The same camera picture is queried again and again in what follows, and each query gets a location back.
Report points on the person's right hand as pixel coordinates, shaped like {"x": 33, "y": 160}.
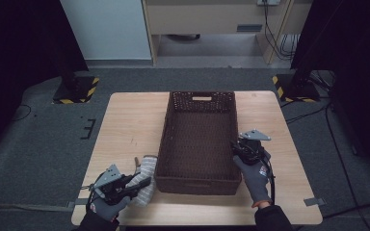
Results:
{"x": 257, "y": 183}

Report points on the white striped towel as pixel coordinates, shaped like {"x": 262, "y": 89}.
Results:
{"x": 146, "y": 173}

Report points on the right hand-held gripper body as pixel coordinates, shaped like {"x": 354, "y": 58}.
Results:
{"x": 253, "y": 146}

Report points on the white panel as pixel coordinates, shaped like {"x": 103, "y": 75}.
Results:
{"x": 109, "y": 29}

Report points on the person's left hand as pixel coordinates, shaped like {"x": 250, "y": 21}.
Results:
{"x": 107, "y": 208}

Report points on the beige wooden desk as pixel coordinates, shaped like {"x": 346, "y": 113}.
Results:
{"x": 205, "y": 17}

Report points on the black curtain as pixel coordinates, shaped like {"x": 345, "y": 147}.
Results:
{"x": 19, "y": 48}
{"x": 353, "y": 64}

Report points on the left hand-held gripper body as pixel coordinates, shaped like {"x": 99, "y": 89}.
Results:
{"x": 112, "y": 184}

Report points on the brown woven basket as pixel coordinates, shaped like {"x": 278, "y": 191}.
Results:
{"x": 199, "y": 147}

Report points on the grey tape piece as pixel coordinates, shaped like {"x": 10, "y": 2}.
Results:
{"x": 81, "y": 201}
{"x": 314, "y": 201}

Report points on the striped black stand base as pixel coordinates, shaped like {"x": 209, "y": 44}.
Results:
{"x": 77, "y": 91}
{"x": 297, "y": 88}

